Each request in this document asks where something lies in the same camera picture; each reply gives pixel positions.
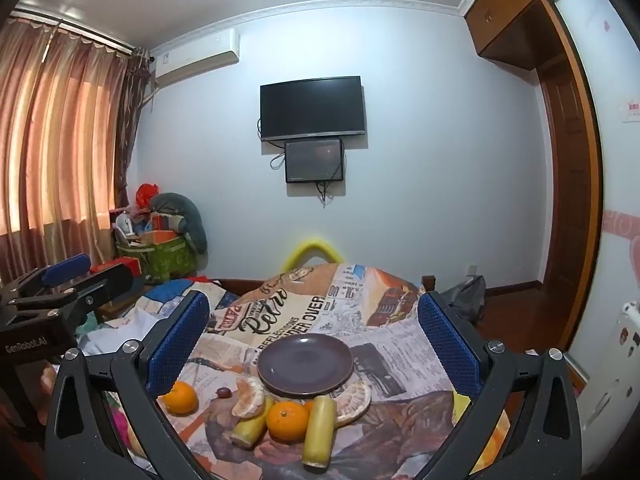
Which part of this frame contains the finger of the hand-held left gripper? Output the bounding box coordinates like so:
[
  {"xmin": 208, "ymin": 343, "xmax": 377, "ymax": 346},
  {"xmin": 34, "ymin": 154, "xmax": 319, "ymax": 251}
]
[
  {"xmin": 10, "ymin": 264, "xmax": 135, "ymax": 333},
  {"xmin": 0, "ymin": 254, "xmax": 92, "ymax": 311}
]

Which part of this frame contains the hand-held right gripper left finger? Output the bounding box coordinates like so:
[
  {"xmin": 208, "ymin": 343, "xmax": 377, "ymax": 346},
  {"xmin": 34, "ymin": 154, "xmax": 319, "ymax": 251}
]
[{"xmin": 44, "ymin": 290, "xmax": 221, "ymax": 480}]

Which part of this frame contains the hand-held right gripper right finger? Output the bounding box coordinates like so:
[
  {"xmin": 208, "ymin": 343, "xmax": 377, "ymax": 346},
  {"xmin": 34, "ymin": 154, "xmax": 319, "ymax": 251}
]
[{"xmin": 417, "ymin": 290, "xmax": 583, "ymax": 480}]

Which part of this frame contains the orange mandarin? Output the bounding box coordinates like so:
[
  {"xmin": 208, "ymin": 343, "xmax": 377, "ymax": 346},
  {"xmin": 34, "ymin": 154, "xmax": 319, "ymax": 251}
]
[{"xmin": 163, "ymin": 381, "xmax": 200, "ymax": 415}]

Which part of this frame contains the peeled pomelo piece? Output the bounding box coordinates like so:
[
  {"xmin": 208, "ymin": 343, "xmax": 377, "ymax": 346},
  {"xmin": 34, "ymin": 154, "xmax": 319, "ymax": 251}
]
[{"xmin": 231, "ymin": 376, "xmax": 267, "ymax": 420}]

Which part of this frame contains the large pomelo segment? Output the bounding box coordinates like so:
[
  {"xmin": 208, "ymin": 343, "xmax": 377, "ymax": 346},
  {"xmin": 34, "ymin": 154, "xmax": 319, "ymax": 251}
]
[{"xmin": 331, "ymin": 380, "xmax": 373, "ymax": 429}]

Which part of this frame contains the short sugarcane piece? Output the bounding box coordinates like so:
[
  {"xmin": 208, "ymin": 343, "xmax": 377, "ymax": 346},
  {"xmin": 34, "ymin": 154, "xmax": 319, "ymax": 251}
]
[{"xmin": 230, "ymin": 396, "xmax": 276, "ymax": 448}]

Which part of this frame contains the dark purple plate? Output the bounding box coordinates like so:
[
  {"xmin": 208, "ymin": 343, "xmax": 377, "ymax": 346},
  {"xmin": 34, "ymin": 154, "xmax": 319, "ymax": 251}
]
[{"xmin": 256, "ymin": 334, "xmax": 354, "ymax": 397}]

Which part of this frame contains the large orange with sticker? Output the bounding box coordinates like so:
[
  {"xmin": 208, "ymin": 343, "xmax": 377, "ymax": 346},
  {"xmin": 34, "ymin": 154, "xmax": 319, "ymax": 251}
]
[{"xmin": 265, "ymin": 401, "xmax": 311, "ymax": 443}]

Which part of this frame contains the long sugarcane piece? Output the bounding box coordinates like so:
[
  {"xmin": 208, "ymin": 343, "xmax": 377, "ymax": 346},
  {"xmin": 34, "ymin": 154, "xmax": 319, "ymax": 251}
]
[{"xmin": 303, "ymin": 395, "xmax": 338, "ymax": 472}]

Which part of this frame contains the red box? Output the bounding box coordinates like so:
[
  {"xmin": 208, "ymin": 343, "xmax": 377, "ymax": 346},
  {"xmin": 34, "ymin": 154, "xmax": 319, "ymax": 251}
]
[{"xmin": 90, "ymin": 257, "xmax": 142, "ymax": 277}]

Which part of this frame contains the grey bag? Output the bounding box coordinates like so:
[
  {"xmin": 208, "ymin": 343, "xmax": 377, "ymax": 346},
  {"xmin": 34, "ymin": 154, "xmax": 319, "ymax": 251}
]
[{"xmin": 440, "ymin": 275, "xmax": 487, "ymax": 323}]

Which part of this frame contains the blue patterned cloth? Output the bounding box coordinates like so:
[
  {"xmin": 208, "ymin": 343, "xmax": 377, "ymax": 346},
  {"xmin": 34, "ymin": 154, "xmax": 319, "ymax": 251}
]
[{"xmin": 145, "ymin": 280, "xmax": 197, "ymax": 307}]

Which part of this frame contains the green storage box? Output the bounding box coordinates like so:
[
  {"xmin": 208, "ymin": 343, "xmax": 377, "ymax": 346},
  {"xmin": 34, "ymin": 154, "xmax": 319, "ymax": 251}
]
[{"xmin": 117, "ymin": 230, "xmax": 197, "ymax": 283}]

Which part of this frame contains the red plastic bag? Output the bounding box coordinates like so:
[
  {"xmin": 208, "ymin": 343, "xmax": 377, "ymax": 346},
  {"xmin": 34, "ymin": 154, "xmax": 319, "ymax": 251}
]
[{"xmin": 135, "ymin": 183, "xmax": 161, "ymax": 209}]

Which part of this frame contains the grey plush toy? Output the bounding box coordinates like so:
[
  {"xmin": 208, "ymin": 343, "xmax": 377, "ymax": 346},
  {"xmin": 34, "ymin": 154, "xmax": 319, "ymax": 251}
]
[{"xmin": 149, "ymin": 192, "xmax": 208, "ymax": 256}]

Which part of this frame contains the printed tablecloth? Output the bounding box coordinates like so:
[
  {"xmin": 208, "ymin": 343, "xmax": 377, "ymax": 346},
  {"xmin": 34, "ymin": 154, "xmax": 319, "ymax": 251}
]
[{"xmin": 75, "ymin": 261, "xmax": 511, "ymax": 480}]

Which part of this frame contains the orange window curtain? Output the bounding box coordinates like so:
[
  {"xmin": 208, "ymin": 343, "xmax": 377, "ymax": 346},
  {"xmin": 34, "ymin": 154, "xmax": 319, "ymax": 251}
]
[{"xmin": 0, "ymin": 15, "xmax": 138, "ymax": 286}]

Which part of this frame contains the yellow chair back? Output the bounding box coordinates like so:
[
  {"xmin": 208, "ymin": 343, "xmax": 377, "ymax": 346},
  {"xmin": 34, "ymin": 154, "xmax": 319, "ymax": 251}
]
[{"xmin": 281, "ymin": 240, "xmax": 343, "ymax": 273}]

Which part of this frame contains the white appliance with stickers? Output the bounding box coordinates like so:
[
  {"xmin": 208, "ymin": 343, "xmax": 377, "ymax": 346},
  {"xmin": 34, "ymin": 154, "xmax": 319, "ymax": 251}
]
[{"xmin": 580, "ymin": 300, "xmax": 640, "ymax": 461}]

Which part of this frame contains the brown wooden door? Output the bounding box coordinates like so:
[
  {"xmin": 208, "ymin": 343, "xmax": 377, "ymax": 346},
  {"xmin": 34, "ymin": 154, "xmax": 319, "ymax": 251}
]
[{"xmin": 537, "ymin": 60, "xmax": 587, "ymax": 356}]

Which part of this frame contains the white air conditioner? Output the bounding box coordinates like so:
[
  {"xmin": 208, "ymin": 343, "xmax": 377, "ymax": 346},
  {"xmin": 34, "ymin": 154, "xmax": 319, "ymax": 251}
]
[{"xmin": 151, "ymin": 28, "xmax": 241, "ymax": 92}]

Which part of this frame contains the wooden overhead cabinet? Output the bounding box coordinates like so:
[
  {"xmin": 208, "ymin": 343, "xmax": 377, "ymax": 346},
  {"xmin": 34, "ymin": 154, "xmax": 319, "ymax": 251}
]
[{"xmin": 464, "ymin": 0, "xmax": 583, "ymax": 71}]

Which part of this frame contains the pink heart wall decal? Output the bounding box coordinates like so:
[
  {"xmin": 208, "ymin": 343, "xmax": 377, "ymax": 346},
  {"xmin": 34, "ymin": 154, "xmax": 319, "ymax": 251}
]
[{"xmin": 602, "ymin": 210, "xmax": 640, "ymax": 286}]

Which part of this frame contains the small black wall monitor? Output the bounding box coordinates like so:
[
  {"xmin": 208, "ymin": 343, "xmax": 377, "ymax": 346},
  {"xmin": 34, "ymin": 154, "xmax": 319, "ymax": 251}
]
[{"xmin": 284, "ymin": 137, "xmax": 345, "ymax": 184}]

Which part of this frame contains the black wall television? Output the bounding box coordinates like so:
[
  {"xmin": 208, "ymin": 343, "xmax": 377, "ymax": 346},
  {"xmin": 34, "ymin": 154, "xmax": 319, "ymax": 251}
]
[{"xmin": 259, "ymin": 76, "xmax": 368, "ymax": 142}]

